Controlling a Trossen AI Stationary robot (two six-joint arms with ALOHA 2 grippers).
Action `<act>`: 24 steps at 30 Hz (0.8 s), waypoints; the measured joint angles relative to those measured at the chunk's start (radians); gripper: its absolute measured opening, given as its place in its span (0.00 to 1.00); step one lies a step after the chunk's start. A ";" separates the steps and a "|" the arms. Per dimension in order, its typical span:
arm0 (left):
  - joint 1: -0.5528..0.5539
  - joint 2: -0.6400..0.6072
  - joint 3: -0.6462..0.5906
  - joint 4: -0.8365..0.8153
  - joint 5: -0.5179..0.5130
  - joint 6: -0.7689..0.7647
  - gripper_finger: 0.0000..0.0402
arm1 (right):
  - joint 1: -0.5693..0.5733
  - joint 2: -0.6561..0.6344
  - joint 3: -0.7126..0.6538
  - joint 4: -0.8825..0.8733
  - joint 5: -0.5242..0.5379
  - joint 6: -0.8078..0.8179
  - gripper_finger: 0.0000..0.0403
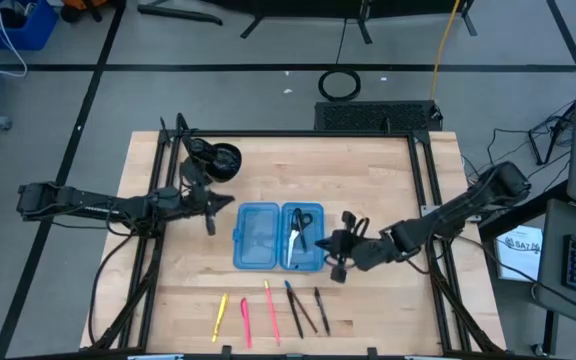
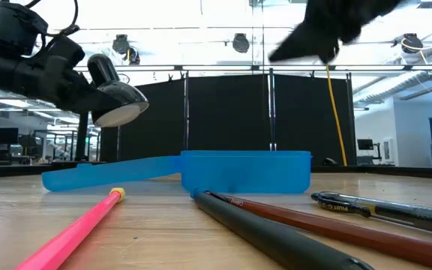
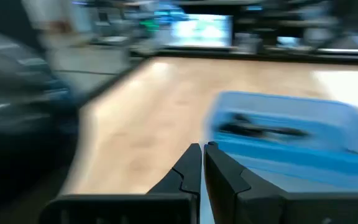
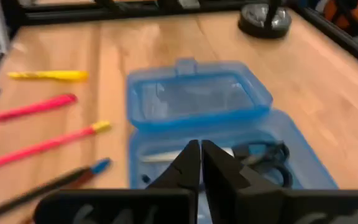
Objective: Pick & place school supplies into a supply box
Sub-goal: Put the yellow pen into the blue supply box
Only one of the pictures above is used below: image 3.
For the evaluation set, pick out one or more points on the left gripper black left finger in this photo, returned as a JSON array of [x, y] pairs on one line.
[[185, 177]]

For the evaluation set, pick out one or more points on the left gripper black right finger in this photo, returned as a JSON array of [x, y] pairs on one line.
[[228, 193]]

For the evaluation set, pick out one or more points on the black pen with printed label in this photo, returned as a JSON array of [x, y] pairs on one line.
[[253, 129]]

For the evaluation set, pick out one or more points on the blue plastic supply box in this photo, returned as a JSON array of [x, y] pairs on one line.
[[291, 155]]

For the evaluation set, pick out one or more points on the bright computer monitor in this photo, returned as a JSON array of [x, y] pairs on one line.
[[202, 31]]

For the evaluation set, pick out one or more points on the person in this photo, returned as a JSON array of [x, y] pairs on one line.
[[17, 109]]

